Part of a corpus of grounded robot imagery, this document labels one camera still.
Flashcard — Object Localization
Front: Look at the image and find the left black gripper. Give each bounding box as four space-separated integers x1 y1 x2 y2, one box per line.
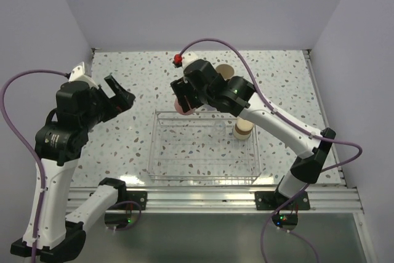
81 75 134 131

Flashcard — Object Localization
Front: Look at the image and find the red plastic cup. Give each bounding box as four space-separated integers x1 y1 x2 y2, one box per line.
174 98 196 115

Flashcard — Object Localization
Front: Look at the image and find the cream steel cup brown band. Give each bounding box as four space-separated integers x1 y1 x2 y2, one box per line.
233 118 254 140

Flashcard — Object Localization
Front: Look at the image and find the clear glass cup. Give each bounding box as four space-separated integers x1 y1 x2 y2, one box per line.
212 121 227 143

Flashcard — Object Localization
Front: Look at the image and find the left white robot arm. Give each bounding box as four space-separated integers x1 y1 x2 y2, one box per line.
10 75 141 262

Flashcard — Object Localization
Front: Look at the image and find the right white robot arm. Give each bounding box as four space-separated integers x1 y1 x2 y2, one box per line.
171 54 336 209

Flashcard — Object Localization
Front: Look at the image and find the tall beige cup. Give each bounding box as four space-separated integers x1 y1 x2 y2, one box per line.
215 64 235 80

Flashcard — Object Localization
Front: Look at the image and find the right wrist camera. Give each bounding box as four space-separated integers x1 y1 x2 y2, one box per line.
172 52 199 70

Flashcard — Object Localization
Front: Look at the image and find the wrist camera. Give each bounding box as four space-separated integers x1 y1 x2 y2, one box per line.
172 52 199 70
68 62 99 89

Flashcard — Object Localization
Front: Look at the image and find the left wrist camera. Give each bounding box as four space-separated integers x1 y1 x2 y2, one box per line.
68 62 99 89

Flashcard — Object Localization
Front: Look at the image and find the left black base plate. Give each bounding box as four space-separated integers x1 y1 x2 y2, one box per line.
124 191 148 211

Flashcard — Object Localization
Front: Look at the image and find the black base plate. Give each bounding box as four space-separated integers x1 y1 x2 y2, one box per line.
124 191 148 211
254 191 311 211

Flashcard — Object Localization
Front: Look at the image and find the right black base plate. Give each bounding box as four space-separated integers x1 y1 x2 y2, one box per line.
254 191 311 211

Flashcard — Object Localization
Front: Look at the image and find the aluminium mounting rail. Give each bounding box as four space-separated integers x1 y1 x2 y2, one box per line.
66 184 361 214

